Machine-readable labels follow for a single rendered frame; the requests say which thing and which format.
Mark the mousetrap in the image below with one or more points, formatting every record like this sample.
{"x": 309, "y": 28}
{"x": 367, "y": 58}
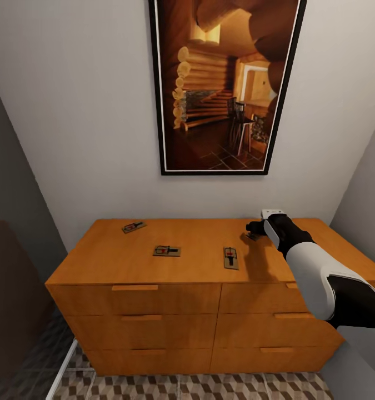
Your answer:
{"x": 255, "y": 237}
{"x": 230, "y": 258}
{"x": 167, "y": 251}
{"x": 133, "y": 227}

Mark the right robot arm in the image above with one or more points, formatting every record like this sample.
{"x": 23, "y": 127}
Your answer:
{"x": 331, "y": 291}

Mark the shower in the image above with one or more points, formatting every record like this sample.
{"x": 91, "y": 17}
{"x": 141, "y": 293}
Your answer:
{"x": 61, "y": 371}

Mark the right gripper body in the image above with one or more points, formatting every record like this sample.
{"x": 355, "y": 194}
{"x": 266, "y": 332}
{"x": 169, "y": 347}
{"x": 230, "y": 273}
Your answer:
{"x": 257, "y": 228}

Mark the cabinet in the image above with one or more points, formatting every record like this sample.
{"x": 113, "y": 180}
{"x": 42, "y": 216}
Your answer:
{"x": 134, "y": 313}

